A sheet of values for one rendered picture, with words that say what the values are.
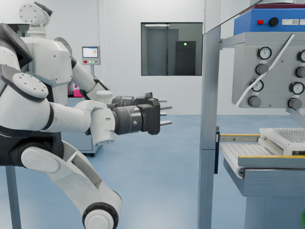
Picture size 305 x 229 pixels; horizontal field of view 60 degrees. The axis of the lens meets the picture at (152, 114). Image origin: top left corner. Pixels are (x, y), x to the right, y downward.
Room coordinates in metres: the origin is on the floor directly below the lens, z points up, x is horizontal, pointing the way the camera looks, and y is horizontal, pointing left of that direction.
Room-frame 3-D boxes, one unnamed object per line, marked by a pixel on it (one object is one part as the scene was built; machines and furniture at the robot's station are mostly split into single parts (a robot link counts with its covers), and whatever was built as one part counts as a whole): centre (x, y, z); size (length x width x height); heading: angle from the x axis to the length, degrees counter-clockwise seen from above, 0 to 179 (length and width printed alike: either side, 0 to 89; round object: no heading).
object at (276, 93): (0.86, -0.39, 1.15); 0.22 x 0.11 x 0.20; 89
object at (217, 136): (1.13, -0.29, 0.79); 0.02 x 0.01 x 0.20; 89
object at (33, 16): (0.99, 0.42, 1.34); 0.10 x 0.07 x 0.09; 179
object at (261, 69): (0.80, -0.33, 1.17); 0.03 x 0.02 x 0.04; 89
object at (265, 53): (0.81, -0.33, 1.21); 0.04 x 0.01 x 0.04; 89
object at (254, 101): (0.80, -0.31, 1.07); 0.03 x 0.02 x 0.05; 89
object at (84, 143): (3.42, 1.02, 0.38); 0.63 x 0.57 x 0.76; 89
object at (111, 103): (1.08, 0.18, 1.00); 0.11 x 0.11 x 0.11; 81
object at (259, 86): (0.81, -0.32, 1.12); 0.04 x 0.01 x 0.04; 89
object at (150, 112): (0.85, 0.04, 1.01); 0.12 x 0.10 x 0.13; 121
